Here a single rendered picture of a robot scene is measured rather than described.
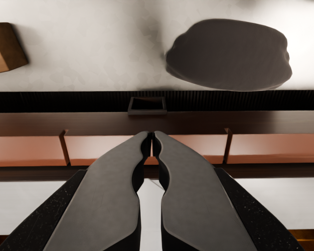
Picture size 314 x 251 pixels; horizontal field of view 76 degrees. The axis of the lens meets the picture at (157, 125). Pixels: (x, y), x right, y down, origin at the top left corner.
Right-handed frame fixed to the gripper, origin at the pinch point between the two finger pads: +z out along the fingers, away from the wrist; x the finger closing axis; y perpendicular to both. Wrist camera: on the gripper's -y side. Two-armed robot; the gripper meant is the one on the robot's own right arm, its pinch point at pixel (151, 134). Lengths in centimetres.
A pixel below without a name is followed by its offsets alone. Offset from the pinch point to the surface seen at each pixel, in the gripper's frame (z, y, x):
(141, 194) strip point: 5.6, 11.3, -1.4
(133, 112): 12.7, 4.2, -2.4
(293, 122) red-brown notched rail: 10.3, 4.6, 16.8
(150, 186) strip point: 5.6, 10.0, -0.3
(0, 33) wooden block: 19.0, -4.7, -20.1
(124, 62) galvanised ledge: 22.2, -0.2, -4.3
